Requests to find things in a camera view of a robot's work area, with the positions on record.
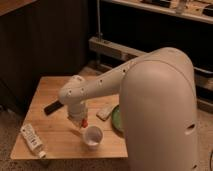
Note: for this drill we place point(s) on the small beige sponge block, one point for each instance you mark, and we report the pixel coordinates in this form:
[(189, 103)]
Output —
[(104, 113)]

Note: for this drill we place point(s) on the white tube with label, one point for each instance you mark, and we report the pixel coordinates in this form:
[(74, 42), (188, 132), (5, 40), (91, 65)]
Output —
[(33, 141)]

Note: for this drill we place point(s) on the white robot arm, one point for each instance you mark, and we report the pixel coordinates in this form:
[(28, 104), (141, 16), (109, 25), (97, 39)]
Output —
[(158, 105)]

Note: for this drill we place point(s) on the black remote control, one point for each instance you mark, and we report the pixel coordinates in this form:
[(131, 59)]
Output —
[(52, 107)]

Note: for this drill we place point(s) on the green plate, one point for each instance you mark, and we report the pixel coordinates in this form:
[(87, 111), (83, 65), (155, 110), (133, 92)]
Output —
[(116, 119)]

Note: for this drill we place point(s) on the red pepper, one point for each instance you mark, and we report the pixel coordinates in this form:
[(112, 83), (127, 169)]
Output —
[(84, 123)]

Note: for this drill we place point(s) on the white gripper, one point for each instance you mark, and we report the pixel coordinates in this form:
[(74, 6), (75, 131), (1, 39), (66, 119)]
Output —
[(77, 113)]

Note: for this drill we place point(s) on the grey metal shelf beam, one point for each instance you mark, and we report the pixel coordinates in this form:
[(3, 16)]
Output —
[(203, 77)]

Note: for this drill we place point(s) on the vertical metal pole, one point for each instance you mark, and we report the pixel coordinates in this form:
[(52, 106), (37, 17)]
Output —
[(98, 21)]

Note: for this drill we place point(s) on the wooden low table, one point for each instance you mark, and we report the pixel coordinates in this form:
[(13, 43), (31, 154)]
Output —
[(60, 137)]

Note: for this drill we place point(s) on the white ceramic cup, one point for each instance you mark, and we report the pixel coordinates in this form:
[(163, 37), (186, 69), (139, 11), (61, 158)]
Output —
[(92, 136)]

